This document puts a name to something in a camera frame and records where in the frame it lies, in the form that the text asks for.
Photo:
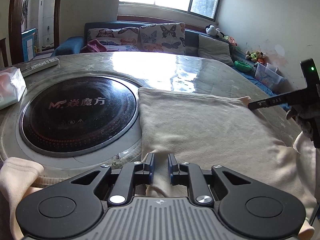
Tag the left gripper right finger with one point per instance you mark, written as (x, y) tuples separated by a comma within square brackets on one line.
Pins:
[(173, 169)]

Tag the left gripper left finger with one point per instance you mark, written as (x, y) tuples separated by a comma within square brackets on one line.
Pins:
[(149, 168)]

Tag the cream beige garment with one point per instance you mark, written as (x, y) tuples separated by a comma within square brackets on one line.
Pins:
[(208, 130)]

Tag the grey gloved right hand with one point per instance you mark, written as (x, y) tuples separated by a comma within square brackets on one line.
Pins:
[(302, 115)]

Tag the clear plastic storage box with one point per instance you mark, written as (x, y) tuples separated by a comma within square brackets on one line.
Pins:
[(268, 77)]

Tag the blue corner sofa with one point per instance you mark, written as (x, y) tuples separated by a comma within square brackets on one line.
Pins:
[(74, 44)]

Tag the green yellow plush toy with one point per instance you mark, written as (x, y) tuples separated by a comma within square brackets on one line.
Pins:
[(255, 56)]

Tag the green plastic bowl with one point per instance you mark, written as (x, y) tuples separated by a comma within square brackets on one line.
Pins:
[(242, 67)]

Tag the black round induction cooktop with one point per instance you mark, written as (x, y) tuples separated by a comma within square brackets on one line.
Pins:
[(80, 115)]

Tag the plain beige cushion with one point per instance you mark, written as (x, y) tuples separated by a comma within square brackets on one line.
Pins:
[(210, 48)]

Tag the black white plush toy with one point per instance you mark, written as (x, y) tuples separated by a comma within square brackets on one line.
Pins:
[(212, 31)]

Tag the left butterfly print cushion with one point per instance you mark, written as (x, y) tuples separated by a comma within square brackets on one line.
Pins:
[(122, 39)]

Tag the butterfly print cushion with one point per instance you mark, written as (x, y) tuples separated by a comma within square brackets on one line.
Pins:
[(163, 38), (122, 39)]

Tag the right butterfly print cushion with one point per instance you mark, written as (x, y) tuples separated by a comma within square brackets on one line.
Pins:
[(163, 38)]

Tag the magenta cloth on sofa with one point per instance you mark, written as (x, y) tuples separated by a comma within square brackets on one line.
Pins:
[(93, 46)]

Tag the grey remote control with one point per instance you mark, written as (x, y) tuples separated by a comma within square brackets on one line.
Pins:
[(34, 68)]

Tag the pink white tissue pack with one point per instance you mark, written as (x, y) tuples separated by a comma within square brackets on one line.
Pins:
[(12, 86)]

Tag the blue white small cabinet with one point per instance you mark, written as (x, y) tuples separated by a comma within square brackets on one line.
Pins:
[(28, 44)]

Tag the dark wooden door frame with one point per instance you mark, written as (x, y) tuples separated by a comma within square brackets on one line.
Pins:
[(14, 26)]

